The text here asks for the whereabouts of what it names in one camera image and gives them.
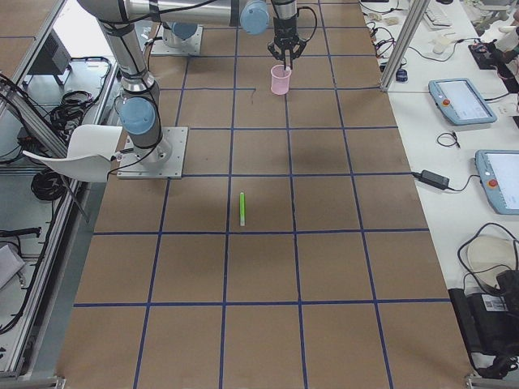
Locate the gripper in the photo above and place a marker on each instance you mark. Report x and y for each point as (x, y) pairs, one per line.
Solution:
(285, 29)

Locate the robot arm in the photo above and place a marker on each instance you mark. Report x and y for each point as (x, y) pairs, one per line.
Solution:
(176, 33)
(178, 22)

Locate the pink mesh cup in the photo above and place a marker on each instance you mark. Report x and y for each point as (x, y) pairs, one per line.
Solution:
(280, 81)

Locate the teach pendant near cup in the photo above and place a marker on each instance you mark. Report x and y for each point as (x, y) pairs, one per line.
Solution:
(460, 102)

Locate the green pen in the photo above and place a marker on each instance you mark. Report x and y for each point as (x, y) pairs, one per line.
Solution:
(242, 209)

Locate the black power adapter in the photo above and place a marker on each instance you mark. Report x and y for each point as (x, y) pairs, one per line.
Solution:
(432, 179)

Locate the white chair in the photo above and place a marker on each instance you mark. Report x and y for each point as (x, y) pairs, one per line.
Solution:
(89, 153)

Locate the teach pendant far side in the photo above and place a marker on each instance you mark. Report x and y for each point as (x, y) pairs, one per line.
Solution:
(498, 171)

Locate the black equipment box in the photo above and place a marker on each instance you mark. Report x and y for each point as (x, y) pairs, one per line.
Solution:
(489, 324)

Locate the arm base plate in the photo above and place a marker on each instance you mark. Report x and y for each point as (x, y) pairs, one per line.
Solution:
(166, 161)
(188, 48)

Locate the aluminium frame post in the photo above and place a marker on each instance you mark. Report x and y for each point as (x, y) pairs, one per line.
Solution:
(409, 28)

